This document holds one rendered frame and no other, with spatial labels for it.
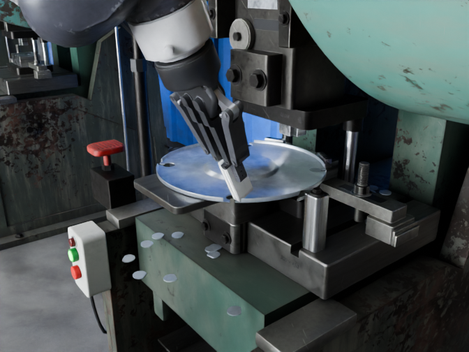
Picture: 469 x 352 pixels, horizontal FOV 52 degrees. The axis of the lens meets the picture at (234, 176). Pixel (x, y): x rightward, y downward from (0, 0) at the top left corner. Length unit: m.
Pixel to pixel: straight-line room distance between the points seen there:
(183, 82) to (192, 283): 0.40
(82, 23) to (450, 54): 0.33
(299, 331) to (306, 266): 0.10
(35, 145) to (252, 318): 1.71
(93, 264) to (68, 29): 0.58
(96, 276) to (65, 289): 0.98
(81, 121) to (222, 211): 1.59
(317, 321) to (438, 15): 0.46
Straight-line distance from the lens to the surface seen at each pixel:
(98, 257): 0.99
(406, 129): 0.95
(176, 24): 0.54
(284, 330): 0.68
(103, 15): 0.51
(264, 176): 0.79
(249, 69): 0.79
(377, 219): 0.78
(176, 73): 0.56
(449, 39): 0.37
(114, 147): 1.04
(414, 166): 0.96
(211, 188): 0.75
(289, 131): 0.87
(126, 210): 1.02
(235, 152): 0.62
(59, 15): 0.50
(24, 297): 2.00
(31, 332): 1.82
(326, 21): 0.43
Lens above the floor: 1.07
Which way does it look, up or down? 22 degrees down
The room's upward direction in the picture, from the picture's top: straight up
